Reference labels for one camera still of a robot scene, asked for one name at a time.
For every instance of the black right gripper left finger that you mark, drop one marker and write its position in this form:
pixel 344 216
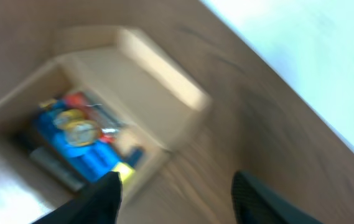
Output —
pixel 98 204

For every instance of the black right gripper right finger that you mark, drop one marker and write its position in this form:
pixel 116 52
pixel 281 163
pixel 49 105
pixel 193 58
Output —
pixel 255 203

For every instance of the yellow highlighter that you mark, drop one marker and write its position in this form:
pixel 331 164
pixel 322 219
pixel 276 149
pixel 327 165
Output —
pixel 127 166

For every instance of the blue whiteboard eraser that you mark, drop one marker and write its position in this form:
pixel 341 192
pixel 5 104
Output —
pixel 92 161

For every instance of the red black stapler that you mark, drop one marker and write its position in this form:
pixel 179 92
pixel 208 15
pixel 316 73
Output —
pixel 107 120

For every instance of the cardboard box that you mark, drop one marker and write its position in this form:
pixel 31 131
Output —
pixel 125 71

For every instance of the black whiteboard marker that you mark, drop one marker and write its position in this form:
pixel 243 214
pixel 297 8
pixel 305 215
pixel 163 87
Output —
pixel 53 166

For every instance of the gold correction tape dispenser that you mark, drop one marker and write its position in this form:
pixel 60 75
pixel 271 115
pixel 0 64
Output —
pixel 71 123

